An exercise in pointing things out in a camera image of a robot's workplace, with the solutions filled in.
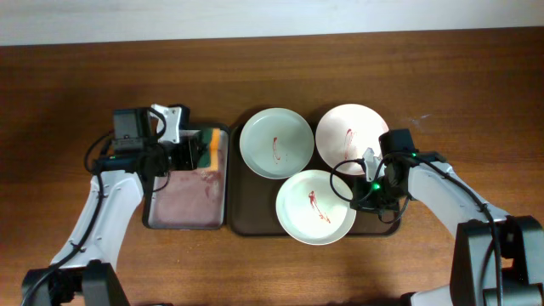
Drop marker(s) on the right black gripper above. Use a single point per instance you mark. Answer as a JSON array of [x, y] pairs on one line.
[[360, 200]]

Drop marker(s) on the pinkish white plate top right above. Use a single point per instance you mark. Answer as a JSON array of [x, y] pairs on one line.
[[345, 132]]

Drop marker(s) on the large brown serving tray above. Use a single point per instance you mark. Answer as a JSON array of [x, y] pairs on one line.
[[250, 208]]

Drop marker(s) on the small tray with soapy water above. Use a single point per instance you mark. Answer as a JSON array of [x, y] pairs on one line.
[[190, 200]]

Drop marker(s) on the pale green plate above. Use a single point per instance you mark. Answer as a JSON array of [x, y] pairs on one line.
[[276, 143]]

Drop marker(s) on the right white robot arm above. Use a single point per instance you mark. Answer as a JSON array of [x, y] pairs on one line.
[[498, 258]]

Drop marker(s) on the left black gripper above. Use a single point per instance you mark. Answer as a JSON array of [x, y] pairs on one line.
[[188, 141]]

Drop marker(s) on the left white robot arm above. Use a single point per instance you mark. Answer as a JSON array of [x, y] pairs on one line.
[[144, 144]]

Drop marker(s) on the orange green scrub sponge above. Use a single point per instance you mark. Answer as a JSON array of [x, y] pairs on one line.
[[209, 141]]

